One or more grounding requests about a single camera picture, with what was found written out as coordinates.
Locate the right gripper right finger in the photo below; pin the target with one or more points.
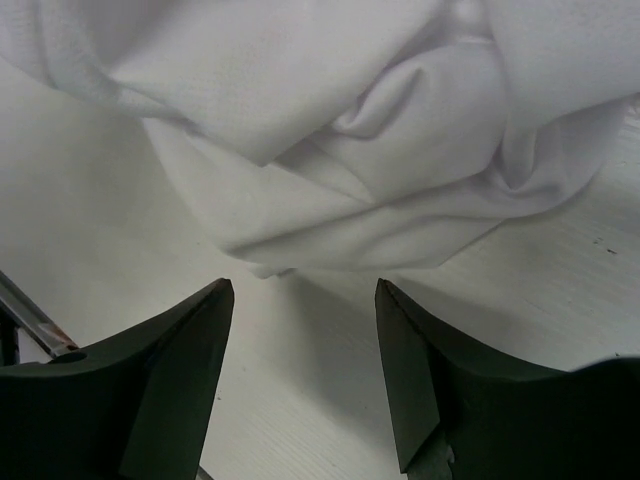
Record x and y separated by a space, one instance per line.
461 409

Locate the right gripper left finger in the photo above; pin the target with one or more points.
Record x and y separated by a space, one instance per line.
135 405

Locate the white t shirt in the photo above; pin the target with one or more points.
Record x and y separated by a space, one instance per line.
349 135

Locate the aluminium table edge rail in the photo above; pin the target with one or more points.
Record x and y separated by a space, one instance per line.
19 312

